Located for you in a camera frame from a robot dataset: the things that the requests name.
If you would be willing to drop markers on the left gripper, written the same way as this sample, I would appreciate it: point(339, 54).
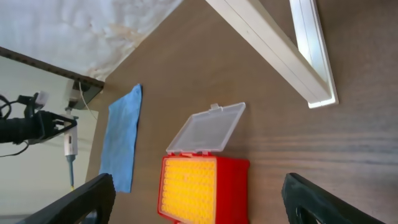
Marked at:
point(42, 126)

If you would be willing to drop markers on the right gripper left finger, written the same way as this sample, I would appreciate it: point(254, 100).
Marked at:
point(84, 199)

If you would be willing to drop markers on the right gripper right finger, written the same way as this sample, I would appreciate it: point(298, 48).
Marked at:
point(311, 199)

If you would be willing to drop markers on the white pipette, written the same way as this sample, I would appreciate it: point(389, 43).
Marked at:
point(70, 140)

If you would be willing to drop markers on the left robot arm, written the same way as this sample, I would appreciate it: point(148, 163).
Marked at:
point(15, 130)

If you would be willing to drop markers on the blue cloth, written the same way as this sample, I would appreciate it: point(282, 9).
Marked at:
point(121, 140)

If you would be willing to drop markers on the red and yellow tip box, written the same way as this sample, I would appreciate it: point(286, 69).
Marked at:
point(230, 193)

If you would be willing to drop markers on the white and blue stand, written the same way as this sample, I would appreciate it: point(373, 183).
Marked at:
point(280, 53)

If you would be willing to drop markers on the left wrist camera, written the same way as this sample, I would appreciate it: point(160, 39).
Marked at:
point(42, 98)

